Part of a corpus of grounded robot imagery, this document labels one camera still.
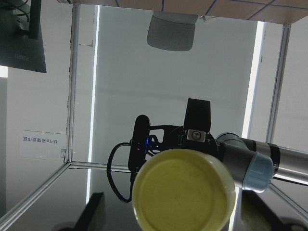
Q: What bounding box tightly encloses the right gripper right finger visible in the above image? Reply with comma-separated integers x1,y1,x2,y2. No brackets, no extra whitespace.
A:
242,192,301,231

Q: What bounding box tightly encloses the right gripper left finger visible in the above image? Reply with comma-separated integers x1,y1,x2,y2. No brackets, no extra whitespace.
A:
76,192,105,231

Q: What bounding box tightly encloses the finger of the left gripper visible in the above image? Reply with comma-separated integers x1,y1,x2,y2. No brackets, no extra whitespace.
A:
184,98,211,133

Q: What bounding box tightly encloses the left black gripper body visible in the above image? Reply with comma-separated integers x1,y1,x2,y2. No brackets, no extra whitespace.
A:
163,125,223,161

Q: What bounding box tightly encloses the yellow plastic cup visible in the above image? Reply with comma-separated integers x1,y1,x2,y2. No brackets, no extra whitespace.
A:
132,149,235,231

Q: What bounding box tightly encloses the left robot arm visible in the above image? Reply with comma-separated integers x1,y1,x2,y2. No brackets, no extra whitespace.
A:
163,98,308,193

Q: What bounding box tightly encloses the black monitor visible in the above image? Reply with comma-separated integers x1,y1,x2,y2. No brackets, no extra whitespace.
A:
0,0,47,73

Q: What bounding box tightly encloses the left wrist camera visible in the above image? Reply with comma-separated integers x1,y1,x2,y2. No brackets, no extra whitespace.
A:
128,115,150,173

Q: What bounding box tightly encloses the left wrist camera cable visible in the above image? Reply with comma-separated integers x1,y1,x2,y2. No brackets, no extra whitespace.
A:
107,142,133,204

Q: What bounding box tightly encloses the white wall sign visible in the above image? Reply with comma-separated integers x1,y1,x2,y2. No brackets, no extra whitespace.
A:
19,130,67,160

